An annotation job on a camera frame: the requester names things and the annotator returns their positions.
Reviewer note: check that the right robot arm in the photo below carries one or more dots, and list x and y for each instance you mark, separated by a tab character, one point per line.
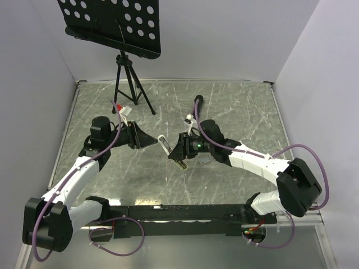
296	186

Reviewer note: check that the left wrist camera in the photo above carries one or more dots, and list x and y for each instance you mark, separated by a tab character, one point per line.
124	110

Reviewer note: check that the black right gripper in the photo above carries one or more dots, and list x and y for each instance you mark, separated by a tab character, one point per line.
183	148

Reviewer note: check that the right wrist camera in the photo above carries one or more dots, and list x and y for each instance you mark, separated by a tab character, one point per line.
190	122

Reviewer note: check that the black microphone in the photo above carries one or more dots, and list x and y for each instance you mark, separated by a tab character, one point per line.
198	102

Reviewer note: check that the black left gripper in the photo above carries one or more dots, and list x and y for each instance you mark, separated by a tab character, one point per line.
137	138

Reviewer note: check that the aluminium frame rail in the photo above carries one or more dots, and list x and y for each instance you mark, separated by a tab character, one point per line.
313	218

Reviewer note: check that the black perforated music stand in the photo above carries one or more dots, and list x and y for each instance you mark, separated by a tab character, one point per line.
132	27

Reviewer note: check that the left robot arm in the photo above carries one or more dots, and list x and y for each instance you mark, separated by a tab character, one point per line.
50	221

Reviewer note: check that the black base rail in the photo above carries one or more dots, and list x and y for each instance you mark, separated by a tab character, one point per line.
227	219

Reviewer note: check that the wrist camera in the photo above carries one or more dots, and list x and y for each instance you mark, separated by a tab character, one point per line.
190	122
124	110

